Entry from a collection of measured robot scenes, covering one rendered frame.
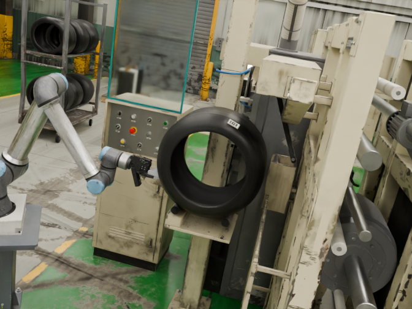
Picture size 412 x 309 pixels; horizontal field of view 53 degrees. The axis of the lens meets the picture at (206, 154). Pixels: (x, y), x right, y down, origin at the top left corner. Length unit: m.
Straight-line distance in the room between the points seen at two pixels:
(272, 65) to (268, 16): 9.57
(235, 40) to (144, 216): 1.48
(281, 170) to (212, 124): 0.57
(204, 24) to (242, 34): 9.13
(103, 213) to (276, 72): 1.96
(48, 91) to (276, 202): 1.39
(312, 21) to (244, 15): 8.93
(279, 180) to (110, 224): 1.45
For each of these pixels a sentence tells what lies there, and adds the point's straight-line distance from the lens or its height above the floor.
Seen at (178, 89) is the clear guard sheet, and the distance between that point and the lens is 2.84.
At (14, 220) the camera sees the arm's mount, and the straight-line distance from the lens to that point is 2.52.
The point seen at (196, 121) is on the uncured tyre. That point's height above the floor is 1.41.
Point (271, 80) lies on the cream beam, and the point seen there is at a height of 1.70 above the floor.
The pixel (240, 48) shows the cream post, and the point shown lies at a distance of 2.38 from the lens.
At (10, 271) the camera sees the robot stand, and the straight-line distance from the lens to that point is 2.72.
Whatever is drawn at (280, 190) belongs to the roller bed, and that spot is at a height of 1.04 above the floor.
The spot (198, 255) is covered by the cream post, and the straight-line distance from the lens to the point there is 2.78.
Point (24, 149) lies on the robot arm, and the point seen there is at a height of 1.03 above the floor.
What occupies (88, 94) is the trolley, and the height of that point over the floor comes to 0.57.
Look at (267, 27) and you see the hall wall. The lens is 11.29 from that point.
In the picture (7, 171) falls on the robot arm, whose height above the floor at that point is 0.92.
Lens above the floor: 1.87
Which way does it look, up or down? 17 degrees down
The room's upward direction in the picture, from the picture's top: 10 degrees clockwise
